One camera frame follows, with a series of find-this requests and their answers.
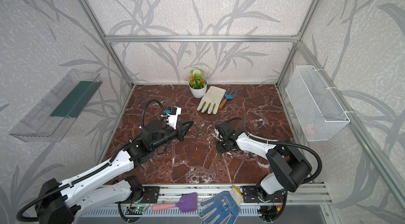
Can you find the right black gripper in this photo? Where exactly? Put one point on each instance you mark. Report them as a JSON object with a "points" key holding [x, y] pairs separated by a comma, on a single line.
{"points": [[222, 138]]}

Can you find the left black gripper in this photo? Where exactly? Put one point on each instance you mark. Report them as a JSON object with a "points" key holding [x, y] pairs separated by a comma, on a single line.
{"points": [[179, 132]]}

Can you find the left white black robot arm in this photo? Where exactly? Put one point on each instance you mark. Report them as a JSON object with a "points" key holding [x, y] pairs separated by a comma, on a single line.
{"points": [[63, 202]]}

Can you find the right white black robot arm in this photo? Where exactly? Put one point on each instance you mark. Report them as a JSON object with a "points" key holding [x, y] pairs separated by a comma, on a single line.
{"points": [[290, 168]]}

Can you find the cream gardening glove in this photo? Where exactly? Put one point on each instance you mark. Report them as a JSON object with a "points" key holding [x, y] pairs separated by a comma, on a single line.
{"points": [[211, 100]]}

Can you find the white pot with plant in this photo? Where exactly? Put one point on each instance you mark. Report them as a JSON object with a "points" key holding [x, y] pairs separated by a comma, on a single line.
{"points": [[197, 83]]}

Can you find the blue dotted work glove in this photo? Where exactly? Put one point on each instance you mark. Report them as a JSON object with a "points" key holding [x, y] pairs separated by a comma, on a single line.
{"points": [[223, 208]]}

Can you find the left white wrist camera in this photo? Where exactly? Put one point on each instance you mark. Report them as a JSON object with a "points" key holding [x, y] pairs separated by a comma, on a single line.
{"points": [[171, 116]]}

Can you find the blue hand rake wooden handle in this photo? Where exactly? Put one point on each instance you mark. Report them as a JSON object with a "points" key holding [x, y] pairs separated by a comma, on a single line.
{"points": [[227, 96]]}

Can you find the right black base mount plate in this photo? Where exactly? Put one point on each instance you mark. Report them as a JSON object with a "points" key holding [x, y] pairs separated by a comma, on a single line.
{"points": [[257, 195]]}

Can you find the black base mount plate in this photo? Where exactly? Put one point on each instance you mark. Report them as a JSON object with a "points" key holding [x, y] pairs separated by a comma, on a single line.
{"points": [[146, 195], [257, 195]]}

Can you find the purple scoop pink handle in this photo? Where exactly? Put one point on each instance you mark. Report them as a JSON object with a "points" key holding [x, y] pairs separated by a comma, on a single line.
{"points": [[187, 203]]}

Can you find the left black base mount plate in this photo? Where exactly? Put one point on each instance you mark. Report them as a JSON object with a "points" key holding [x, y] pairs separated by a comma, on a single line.
{"points": [[146, 195]]}

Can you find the white wire mesh basket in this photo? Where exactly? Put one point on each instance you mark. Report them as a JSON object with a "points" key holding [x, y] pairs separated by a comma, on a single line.
{"points": [[320, 114]]}

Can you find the clear plastic wall shelf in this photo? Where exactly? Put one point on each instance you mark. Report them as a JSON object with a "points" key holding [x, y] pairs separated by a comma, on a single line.
{"points": [[52, 117]]}

